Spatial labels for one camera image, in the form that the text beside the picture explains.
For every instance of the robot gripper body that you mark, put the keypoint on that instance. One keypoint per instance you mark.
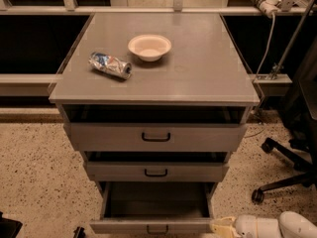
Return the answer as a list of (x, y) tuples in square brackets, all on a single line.
[(248, 226)]

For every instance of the grey drawer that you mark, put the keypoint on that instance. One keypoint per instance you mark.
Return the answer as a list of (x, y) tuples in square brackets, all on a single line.
[(111, 137), (156, 171), (155, 208)]

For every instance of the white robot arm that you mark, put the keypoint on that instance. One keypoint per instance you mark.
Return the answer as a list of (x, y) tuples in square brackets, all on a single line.
[(289, 224)]

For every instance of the grey drawer cabinet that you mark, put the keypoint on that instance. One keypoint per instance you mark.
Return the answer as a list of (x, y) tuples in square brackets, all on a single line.
[(201, 80)]

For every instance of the black office chair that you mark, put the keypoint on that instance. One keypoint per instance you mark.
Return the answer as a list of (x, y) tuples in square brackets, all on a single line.
[(300, 117)]

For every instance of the small black floor object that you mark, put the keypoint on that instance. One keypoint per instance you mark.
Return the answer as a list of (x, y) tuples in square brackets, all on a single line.
[(79, 232)]

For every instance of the metal diagonal rod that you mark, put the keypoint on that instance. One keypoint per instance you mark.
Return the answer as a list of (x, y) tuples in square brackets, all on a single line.
[(277, 68)]

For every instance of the white paper bowl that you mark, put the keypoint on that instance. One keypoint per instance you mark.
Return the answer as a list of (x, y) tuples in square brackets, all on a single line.
[(149, 47)]

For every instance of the crushed silver blue can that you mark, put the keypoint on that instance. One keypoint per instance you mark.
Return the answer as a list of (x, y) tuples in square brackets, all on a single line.
[(110, 65)]

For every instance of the black object bottom left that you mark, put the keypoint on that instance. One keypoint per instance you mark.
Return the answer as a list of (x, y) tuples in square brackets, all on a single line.
[(9, 228)]

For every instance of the white power strip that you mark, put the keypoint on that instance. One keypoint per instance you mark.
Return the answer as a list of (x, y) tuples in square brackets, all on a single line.
[(267, 7)]

